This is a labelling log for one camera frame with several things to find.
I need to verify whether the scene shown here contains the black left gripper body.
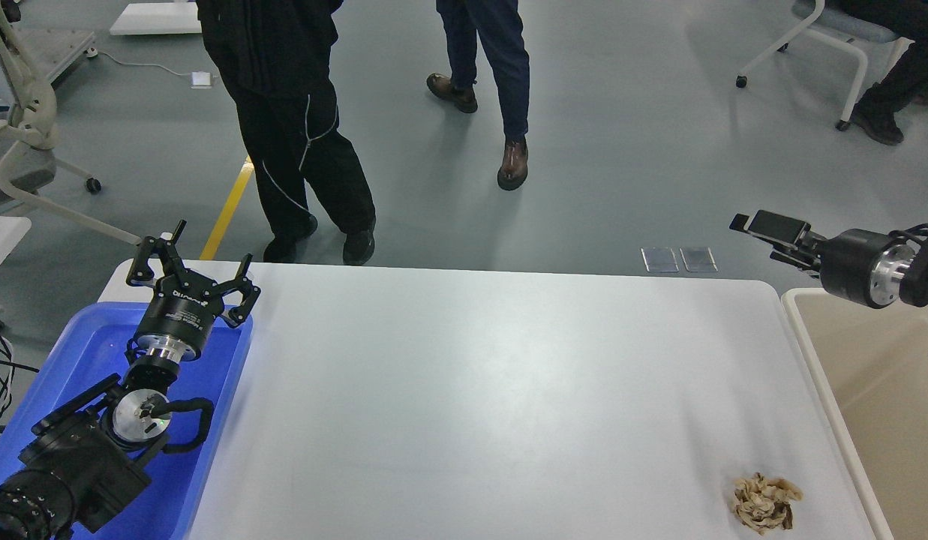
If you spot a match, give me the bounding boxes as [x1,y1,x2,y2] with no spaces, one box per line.
[134,270,224,362]

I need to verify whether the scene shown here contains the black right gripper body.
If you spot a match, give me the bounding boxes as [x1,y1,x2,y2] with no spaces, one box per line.
[809,229,916,310]

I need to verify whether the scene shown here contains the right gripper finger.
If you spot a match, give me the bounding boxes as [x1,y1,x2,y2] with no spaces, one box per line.
[770,241,821,275]
[730,211,813,251]

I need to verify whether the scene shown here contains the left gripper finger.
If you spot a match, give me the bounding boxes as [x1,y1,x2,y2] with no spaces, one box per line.
[206,253,261,329]
[125,220,188,290]

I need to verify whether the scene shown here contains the brown paper ball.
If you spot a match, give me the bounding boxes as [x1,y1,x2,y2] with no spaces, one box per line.
[731,472,803,536]

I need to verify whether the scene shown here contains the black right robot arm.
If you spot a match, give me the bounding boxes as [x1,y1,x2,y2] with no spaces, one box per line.
[730,211,928,310]

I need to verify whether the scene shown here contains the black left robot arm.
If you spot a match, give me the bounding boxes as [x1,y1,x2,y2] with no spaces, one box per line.
[0,220,260,539]

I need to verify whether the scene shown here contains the right metal floor plate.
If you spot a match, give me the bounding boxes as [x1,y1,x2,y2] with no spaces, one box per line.
[680,247,719,273]

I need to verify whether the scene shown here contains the metal floor plate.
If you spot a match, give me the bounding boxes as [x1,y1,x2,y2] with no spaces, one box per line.
[641,247,680,273]
[680,247,719,273]

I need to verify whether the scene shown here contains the beige plastic bin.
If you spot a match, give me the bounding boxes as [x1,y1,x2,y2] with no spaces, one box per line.
[782,288,928,539]

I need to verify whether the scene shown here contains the blue plastic bin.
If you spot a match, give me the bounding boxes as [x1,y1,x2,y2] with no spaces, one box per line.
[0,303,254,539]

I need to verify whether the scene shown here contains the left metal floor plate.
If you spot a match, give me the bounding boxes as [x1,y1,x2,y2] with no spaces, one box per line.
[641,247,680,273]

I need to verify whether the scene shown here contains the white office chair left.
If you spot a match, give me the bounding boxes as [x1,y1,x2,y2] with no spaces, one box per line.
[0,5,141,245]

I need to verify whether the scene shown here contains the white office chair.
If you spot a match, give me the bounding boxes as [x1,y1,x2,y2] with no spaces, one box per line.
[735,1,910,132]
[0,5,141,245]

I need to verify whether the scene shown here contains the white floor power adapter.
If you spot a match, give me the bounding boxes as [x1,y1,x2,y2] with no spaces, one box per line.
[190,71,214,89]

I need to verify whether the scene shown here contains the seated person black shoes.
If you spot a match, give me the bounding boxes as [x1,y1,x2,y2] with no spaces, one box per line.
[840,1,928,145]

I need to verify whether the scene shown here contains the white office chair right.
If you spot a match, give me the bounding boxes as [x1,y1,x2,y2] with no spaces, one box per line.
[735,1,910,132]

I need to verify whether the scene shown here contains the person in black tracksuit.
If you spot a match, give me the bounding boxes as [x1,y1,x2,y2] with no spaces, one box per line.
[197,1,377,266]

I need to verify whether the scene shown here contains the white flat board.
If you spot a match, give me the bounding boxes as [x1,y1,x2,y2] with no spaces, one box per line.
[108,1,202,35]

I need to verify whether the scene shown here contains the person in blue jeans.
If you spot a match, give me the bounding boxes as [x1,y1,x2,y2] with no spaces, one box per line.
[425,0,531,191]

